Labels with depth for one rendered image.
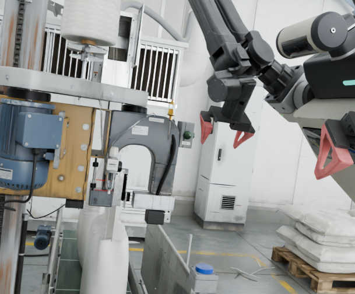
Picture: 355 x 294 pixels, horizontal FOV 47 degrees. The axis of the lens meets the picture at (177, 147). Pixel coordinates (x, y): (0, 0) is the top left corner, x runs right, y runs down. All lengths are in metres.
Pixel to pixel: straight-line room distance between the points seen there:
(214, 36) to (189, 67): 3.51
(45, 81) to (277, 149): 5.14
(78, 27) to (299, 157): 5.33
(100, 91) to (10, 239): 0.60
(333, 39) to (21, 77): 0.78
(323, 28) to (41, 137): 0.73
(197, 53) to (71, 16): 3.46
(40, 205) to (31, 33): 2.93
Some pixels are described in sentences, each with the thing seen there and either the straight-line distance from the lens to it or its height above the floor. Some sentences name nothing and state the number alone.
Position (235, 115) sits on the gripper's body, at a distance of 1.05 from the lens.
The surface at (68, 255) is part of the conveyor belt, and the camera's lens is 2.80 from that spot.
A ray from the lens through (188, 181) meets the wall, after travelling 5.69.
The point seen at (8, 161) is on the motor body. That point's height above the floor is 1.16.
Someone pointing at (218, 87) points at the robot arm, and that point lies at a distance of 0.97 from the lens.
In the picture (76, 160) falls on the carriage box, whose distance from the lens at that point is 1.40.
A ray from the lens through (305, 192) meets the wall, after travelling 6.43.
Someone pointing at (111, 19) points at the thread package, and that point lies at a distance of 1.23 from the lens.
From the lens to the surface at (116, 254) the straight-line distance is 1.74.
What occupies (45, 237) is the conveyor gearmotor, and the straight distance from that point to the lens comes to 3.09.
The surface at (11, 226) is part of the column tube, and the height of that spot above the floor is 0.91.
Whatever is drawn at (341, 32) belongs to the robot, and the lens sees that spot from 0.83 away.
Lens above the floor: 1.34
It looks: 4 degrees down
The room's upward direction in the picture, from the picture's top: 8 degrees clockwise
